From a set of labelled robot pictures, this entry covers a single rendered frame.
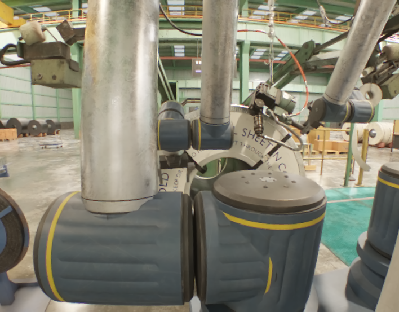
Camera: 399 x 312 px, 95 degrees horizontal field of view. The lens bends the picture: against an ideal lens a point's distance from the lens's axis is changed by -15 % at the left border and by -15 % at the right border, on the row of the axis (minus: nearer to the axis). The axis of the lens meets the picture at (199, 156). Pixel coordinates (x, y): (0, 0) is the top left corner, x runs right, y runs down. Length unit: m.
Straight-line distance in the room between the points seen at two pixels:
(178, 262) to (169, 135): 0.47
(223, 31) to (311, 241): 0.54
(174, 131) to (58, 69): 0.74
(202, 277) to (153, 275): 0.07
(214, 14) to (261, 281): 0.61
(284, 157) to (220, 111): 0.95
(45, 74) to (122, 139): 0.97
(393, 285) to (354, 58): 0.79
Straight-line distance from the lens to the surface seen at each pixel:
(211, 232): 0.32
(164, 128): 0.71
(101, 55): 0.38
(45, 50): 1.34
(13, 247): 1.70
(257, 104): 1.29
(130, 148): 0.33
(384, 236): 0.67
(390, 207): 0.65
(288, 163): 1.59
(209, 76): 0.66
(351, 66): 0.95
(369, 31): 0.93
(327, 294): 0.73
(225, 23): 0.65
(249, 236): 0.33
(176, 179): 1.44
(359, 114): 1.12
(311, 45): 2.22
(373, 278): 0.73
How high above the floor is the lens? 1.28
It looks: 10 degrees down
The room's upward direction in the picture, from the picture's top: straight up
